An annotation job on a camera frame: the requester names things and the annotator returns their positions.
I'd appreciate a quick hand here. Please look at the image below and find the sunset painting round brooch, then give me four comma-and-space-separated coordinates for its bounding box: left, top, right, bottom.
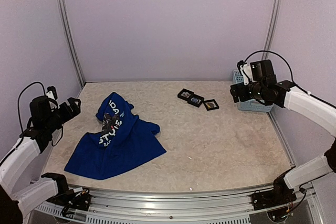
206, 102, 215, 108

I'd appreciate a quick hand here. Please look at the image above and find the aluminium corner post left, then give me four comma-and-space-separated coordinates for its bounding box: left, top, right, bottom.
57, 0, 86, 89

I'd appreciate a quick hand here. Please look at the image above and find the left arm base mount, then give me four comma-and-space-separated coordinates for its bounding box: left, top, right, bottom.
47, 187, 92, 211

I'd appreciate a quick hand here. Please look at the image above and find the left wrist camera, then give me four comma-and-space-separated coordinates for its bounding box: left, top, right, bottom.
46, 86, 58, 110

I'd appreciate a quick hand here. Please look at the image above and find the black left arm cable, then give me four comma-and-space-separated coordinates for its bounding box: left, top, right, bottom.
17, 81, 64, 147

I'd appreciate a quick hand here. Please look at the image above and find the aluminium corner post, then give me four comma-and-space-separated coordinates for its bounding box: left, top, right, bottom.
261, 0, 281, 60
57, 0, 86, 89

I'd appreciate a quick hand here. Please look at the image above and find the white snowflake brooch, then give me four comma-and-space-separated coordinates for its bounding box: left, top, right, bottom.
181, 92, 191, 98

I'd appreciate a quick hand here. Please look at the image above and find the aluminium front rail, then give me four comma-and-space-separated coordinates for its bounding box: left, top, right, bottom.
31, 182, 323, 224

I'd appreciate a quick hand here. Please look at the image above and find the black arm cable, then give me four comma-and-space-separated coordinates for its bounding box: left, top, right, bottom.
17, 81, 64, 147
243, 49, 336, 109

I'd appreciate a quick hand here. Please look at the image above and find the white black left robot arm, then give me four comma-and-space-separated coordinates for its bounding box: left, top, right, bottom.
1, 95, 81, 223

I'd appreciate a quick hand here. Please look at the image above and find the blue printed t-shirt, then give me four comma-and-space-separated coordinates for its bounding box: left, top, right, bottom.
64, 92, 166, 180

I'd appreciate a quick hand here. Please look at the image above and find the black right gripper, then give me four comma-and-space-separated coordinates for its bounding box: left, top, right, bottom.
230, 82, 266, 102

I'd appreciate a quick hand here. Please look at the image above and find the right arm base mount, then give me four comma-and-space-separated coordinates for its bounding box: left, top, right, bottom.
251, 177, 307, 213

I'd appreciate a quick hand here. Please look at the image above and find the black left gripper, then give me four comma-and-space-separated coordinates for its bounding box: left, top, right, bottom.
45, 97, 80, 133

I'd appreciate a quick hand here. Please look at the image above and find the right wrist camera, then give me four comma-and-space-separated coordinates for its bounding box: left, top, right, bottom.
237, 60, 254, 86

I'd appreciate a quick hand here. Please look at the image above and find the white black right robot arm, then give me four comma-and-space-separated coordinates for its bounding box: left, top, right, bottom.
230, 80, 335, 205

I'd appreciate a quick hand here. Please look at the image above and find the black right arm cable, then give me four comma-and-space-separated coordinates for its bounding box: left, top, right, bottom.
243, 49, 336, 109

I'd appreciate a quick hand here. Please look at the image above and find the aluminium corner post right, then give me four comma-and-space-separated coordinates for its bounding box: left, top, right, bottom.
261, 0, 281, 60

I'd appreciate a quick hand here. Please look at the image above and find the light blue plastic basket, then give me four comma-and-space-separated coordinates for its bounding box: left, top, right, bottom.
233, 70, 274, 113

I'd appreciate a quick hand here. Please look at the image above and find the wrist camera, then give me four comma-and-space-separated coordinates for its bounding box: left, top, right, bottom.
237, 60, 254, 86
46, 86, 58, 110

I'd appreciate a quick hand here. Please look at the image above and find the black square frame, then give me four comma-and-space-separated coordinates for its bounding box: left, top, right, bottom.
187, 94, 204, 108
177, 89, 194, 101
203, 99, 219, 111

